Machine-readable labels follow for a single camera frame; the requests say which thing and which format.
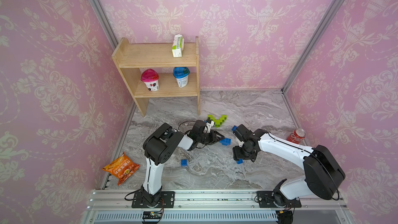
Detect orange snack bag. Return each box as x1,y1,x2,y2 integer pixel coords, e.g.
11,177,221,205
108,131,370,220
102,152,140,186

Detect green small lego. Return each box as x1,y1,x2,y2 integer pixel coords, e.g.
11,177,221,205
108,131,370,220
219,115,227,122

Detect aluminium front rail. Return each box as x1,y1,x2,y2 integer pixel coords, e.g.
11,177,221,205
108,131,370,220
81,189,355,224

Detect wooden two-tier shelf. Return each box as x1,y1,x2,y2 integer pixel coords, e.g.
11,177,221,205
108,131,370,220
112,37,201,116

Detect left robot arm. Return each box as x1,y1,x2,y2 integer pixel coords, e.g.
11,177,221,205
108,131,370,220
140,119,225,207

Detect red soda can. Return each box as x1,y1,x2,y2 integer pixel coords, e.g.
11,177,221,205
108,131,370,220
287,128,306,144

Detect pink lid yogurt cup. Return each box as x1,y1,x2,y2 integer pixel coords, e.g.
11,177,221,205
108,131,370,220
141,69,160,92

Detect green long lego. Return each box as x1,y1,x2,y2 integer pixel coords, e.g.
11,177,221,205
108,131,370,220
214,120,224,128

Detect green white carton box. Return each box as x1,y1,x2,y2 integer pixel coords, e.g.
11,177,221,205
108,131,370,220
172,34,184,58

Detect blue large lego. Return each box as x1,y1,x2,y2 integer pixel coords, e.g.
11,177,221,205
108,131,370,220
220,138,231,146

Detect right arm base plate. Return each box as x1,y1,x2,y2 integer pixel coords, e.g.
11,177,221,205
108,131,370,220
254,191,302,209

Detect green lego pair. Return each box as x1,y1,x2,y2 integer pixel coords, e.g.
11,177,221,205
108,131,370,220
207,115,219,127

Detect blue lid yogurt cup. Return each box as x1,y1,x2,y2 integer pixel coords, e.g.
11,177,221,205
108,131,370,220
173,67,190,88

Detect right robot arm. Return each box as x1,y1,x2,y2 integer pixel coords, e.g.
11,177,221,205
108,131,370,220
232,124,346,207

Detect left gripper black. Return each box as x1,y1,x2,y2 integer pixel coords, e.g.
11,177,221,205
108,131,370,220
196,130,225,146

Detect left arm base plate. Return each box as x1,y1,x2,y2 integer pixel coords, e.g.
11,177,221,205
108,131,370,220
131,190,175,208

